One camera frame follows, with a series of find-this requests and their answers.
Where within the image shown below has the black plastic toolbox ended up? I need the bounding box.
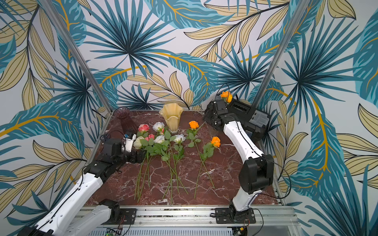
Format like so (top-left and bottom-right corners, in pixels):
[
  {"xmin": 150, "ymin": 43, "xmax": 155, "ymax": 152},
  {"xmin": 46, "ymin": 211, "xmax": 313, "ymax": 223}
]
[{"xmin": 227, "ymin": 99, "xmax": 271, "ymax": 142}]

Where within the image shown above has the white rose right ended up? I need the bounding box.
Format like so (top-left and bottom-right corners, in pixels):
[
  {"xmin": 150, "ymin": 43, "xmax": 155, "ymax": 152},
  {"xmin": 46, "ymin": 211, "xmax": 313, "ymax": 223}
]
[{"xmin": 162, "ymin": 133, "xmax": 188, "ymax": 194}]

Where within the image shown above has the white rose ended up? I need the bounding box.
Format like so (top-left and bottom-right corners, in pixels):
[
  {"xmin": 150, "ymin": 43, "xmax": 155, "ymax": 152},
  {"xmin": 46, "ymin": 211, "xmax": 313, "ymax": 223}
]
[
  {"xmin": 162, "ymin": 133, "xmax": 188, "ymax": 194},
  {"xmin": 153, "ymin": 122, "xmax": 176, "ymax": 194},
  {"xmin": 153, "ymin": 135, "xmax": 173, "ymax": 198}
]

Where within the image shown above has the pink rose centre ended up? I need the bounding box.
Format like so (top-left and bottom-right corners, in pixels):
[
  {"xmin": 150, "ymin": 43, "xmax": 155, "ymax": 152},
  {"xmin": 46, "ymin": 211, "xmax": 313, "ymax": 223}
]
[{"xmin": 134, "ymin": 133, "xmax": 156, "ymax": 201}]

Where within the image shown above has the cream rose large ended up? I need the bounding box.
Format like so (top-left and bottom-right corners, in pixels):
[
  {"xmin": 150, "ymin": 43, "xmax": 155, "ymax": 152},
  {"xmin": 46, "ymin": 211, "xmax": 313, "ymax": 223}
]
[{"xmin": 133, "ymin": 136, "xmax": 149, "ymax": 202}]

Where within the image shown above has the aluminium frame post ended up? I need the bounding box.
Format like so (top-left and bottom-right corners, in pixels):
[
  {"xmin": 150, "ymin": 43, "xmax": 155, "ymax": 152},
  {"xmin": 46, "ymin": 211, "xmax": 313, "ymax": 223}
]
[
  {"xmin": 252, "ymin": 0, "xmax": 310, "ymax": 109},
  {"xmin": 40, "ymin": 0, "xmax": 113, "ymax": 114}
]

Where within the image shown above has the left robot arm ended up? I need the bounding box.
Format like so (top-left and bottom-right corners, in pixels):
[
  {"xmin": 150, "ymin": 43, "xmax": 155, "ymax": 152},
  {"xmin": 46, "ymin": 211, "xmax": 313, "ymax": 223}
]
[{"xmin": 18, "ymin": 137, "xmax": 142, "ymax": 236}]

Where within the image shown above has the white rose top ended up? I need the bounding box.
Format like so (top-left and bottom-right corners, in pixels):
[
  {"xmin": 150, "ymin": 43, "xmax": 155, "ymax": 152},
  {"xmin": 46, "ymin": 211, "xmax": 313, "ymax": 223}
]
[{"xmin": 153, "ymin": 122, "xmax": 176, "ymax": 194}]

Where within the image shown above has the orange rose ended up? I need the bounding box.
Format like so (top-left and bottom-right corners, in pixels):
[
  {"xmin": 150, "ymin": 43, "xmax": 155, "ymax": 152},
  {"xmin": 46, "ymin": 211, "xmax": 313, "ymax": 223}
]
[
  {"xmin": 194, "ymin": 136, "xmax": 221, "ymax": 198},
  {"xmin": 220, "ymin": 91, "xmax": 233, "ymax": 104},
  {"xmin": 187, "ymin": 121, "xmax": 215, "ymax": 191}
]

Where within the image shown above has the left aluminium frame post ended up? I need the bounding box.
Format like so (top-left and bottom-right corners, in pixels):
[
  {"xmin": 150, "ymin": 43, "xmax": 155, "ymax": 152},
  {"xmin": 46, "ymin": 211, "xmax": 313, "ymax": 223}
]
[{"xmin": 40, "ymin": 0, "xmax": 113, "ymax": 114}]

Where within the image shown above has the clear glass vase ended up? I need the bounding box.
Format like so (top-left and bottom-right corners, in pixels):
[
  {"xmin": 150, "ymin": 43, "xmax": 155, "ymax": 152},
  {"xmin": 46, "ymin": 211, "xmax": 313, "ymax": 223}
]
[{"xmin": 208, "ymin": 126, "xmax": 219, "ymax": 137}]

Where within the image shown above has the white rose centre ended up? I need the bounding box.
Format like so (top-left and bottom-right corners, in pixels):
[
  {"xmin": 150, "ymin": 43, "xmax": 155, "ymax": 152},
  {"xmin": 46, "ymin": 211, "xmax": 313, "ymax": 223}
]
[{"xmin": 153, "ymin": 135, "xmax": 173, "ymax": 198}]

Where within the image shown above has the cream yellow fluted vase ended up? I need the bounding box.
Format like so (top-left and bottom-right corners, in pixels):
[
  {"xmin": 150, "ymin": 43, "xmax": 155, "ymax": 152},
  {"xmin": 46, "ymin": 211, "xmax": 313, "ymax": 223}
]
[{"xmin": 159, "ymin": 103, "xmax": 184, "ymax": 133}]

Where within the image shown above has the pink rose left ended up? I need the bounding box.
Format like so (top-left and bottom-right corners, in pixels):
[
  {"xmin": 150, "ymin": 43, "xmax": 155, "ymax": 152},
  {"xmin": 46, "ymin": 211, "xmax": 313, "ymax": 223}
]
[{"xmin": 137, "ymin": 124, "xmax": 150, "ymax": 137}]

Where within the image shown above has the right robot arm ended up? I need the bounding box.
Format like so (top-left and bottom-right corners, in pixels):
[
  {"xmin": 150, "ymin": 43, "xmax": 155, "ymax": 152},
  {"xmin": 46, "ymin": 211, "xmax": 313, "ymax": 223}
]
[{"xmin": 204, "ymin": 99, "xmax": 274, "ymax": 219}]

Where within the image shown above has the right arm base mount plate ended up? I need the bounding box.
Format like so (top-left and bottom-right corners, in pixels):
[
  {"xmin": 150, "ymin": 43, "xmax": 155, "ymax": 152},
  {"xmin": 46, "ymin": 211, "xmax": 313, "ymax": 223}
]
[{"xmin": 211, "ymin": 207, "xmax": 256, "ymax": 225}]

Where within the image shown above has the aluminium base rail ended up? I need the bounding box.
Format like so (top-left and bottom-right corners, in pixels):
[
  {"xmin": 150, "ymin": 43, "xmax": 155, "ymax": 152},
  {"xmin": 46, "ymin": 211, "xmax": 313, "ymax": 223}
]
[{"xmin": 89, "ymin": 205, "xmax": 304, "ymax": 236}]

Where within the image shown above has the dark purple ribbed vase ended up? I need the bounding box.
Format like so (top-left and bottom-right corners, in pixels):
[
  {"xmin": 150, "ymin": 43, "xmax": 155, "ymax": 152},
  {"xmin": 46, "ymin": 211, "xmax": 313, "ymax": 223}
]
[{"xmin": 113, "ymin": 107, "xmax": 138, "ymax": 138}]

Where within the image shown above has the right aluminium frame post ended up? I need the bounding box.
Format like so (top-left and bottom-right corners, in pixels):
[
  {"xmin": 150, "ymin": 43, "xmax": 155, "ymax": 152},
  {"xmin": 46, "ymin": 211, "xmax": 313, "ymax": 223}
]
[{"xmin": 252, "ymin": 0, "xmax": 310, "ymax": 109}]

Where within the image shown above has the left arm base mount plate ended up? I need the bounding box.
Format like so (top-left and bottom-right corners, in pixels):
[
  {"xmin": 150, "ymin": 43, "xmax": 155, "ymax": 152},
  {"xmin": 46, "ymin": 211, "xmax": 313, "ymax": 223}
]
[{"xmin": 115, "ymin": 208, "xmax": 137, "ymax": 225}]

